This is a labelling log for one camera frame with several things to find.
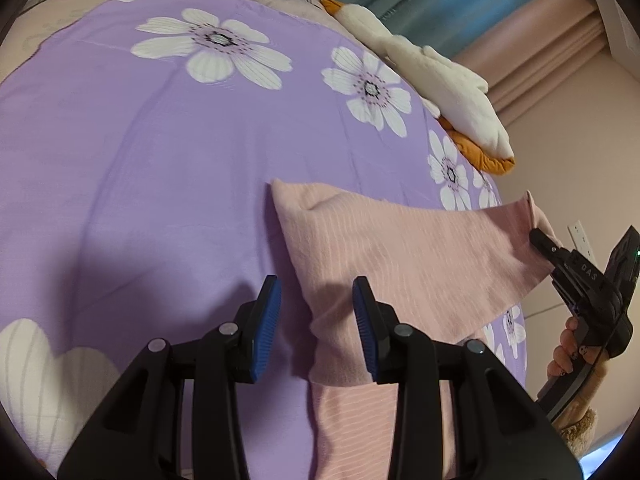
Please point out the pink curtain right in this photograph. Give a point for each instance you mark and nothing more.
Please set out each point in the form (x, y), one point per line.
(529, 53)

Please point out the white wall socket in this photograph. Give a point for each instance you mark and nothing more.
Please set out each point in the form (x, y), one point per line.
(580, 240)

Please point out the purple floral bed sheet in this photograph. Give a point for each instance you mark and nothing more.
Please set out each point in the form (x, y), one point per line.
(137, 150)

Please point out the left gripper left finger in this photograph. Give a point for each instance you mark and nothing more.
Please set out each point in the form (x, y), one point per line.
(135, 432)

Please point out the pink striped knit sweater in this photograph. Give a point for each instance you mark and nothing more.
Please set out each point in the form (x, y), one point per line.
(452, 274)

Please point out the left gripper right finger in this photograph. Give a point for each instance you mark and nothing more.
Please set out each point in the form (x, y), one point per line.
(499, 432)

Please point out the white goose plush toy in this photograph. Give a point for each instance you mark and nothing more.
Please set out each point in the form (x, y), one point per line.
(455, 95)

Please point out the person right hand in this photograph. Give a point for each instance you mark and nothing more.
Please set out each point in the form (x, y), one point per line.
(566, 352)

